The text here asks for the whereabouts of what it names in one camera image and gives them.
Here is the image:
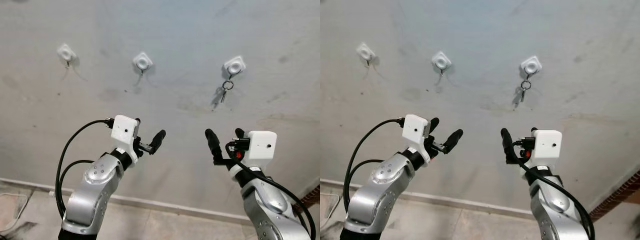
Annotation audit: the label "red brick tiled pillar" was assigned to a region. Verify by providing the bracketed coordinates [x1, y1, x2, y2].
[589, 170, 640, 222]
[300, 184, 321, 209]

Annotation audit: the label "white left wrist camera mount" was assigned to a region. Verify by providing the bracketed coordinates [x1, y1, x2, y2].
[110, 115, 141, 163]
[402, 114, 433, 165]

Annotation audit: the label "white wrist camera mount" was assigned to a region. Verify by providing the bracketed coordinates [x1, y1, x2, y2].
[229, 130, 278, 177]
[402, 114, 433, 165]
[110, 115, 141, 163]
[519, 130, 563, 176]

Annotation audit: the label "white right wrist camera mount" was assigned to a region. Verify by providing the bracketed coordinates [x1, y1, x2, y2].
[519, 130, 563, 176]
[229, 130, 278, 177]

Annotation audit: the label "hanging silver keys with ring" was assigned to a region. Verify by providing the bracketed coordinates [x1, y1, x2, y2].
[516, 78, 532, 103]
[219, 79, 235, 105]

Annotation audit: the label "white square wall hook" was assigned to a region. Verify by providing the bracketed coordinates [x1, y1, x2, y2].
[132, 51, 154, 76]
[431, 50, 453, 76]
[356, 42, 377, 67]
[56, 43, 78, 68]
[520, 55, 543, 78]
[223, 55, 247, 78]

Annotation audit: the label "short black left arm cable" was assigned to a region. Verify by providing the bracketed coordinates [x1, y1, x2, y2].
[346, 159, 385, 188]
[59, 159, 96, 188]

